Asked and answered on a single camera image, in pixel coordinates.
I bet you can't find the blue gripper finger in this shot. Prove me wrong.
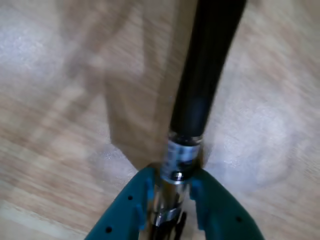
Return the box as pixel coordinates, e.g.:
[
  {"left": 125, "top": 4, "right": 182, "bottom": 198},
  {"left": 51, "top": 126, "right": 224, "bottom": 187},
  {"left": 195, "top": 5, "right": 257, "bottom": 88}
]
[
  {"left": 84, "top": 166, "right": 156, "bottom": 240},
  {"left": 188, "top": 168, "right": 266, "bottom": 240}
]

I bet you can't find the black retractable pen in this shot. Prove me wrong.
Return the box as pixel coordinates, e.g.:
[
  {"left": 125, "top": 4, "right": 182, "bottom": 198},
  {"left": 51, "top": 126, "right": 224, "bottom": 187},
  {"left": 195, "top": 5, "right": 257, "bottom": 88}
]
[{"left": 148, "top": 0, "right": 248, "bottom": 240}]

